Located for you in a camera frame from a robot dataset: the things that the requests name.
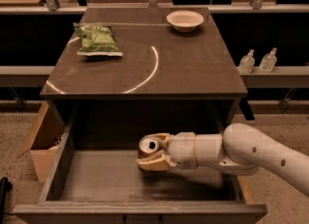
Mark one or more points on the orange soda can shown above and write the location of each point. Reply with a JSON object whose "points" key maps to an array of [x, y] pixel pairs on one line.
{"points": [[148, 145]]}

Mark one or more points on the clear sanitizer bottle right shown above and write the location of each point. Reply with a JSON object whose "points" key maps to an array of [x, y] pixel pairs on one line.
{"points": [[269, 60]]}

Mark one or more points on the green chip bag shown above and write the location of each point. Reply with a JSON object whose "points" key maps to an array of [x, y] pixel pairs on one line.
{"points": [[96, 40]]}

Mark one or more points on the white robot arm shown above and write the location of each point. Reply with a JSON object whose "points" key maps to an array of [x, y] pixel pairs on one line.
{"points": [[240, 150]]}

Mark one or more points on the clear sanitizer bottle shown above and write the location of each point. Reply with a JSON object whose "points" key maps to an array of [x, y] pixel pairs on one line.
{"points": [[269, 60], [247, 62]]}

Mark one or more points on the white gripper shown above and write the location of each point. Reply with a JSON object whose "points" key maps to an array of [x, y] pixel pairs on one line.
{"points": [[182, 149]]}

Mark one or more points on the cardboard box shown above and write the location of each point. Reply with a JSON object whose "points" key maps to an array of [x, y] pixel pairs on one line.
{"points": [[42, 141]]}

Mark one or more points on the white paper bowl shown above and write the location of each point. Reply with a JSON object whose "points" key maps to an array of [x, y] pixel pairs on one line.
{"points": [[185, 21]]}

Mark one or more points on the grey drawer cabinet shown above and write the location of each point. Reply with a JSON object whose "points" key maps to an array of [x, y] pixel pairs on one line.
{"points": [[165, 81]]}

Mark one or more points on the clear sanitizer bottle left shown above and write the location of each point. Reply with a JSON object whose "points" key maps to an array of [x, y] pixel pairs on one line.
{"points": [[247, 62]]}

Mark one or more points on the open top drawer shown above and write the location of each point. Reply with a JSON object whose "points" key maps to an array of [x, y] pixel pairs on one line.
{"points": [[95, 180]]}

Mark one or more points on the black object on floor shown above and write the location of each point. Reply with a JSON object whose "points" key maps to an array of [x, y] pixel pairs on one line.
{"points": [[5, 187]]}

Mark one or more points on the grey metal rail shelf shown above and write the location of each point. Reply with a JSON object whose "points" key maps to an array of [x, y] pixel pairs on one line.
{"points": [[280, 77]]}

